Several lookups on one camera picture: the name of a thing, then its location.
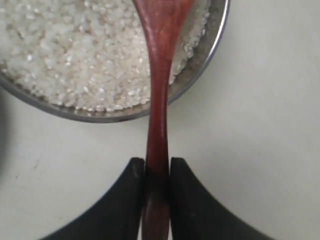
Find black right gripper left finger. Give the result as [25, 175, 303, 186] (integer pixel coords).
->
[44, 157, 145, 240]

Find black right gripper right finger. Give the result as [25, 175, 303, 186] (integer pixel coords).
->
[169, 157, 269, 240]

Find red-brown wooden spoon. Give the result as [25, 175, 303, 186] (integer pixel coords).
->
[133, 0, 194, 240]

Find steel bowl of rice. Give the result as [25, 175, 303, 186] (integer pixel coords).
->
[0, 0, 231, 124]

